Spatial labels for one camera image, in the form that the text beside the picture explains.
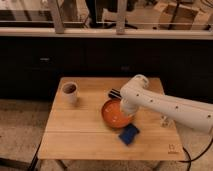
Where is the orange ceramic bowl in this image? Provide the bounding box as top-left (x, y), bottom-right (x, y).
top-left (101, 99), bottom-right (133, 128)

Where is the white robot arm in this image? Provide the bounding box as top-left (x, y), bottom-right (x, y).
top-left (120, 74), bottom-right (213, 135)

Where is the white ceramic cup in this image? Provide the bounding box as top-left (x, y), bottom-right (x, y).
top-left (61, 82), bottom-right (77, 104)

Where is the black striped rectangular object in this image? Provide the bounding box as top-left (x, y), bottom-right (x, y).
top-left (108, 89), bottom-right (121, 98)

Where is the blue sponge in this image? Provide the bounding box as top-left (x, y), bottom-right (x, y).
top-left (119, 124), bottom-right (140, 145)

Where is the small clear object on table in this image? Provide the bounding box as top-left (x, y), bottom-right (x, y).
top-left (160, 116), bottom-right (170, 127)

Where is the dark low cabinet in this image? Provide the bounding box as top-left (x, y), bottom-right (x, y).
top-left (0, 36), bottom-right (213, 103)

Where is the cardboard box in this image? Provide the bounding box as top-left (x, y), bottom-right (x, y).
top-left (155, 2), bottom-right (198, 30)

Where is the black cable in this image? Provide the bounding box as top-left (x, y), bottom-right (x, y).
top-left (179, 138), bottom-right (213, 171)

